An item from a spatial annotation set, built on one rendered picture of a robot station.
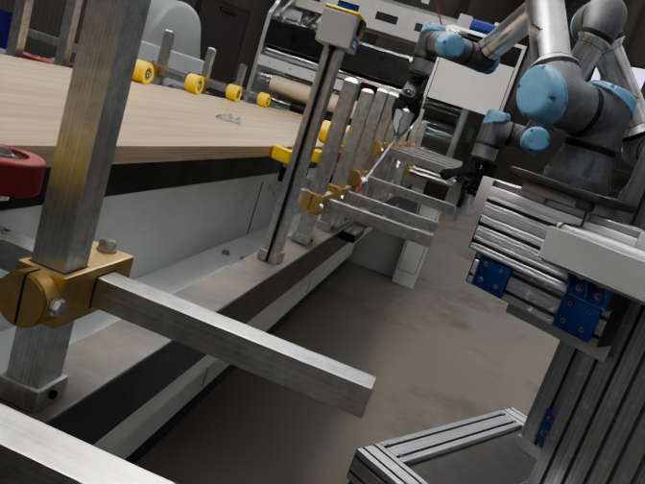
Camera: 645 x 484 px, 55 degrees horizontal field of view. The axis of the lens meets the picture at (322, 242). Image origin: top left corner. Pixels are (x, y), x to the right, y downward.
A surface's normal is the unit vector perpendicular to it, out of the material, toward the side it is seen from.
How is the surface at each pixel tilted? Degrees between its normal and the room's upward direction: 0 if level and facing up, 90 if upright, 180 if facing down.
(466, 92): 90
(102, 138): 90
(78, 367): 0
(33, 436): 0
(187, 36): 90
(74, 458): 0
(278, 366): 90
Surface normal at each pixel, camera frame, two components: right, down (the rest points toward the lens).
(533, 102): -0.90, -0.08
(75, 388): 0.30, -0.93
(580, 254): -0.70, -0.06
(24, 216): 0.92, 0.34
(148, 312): -0.23, 0.15
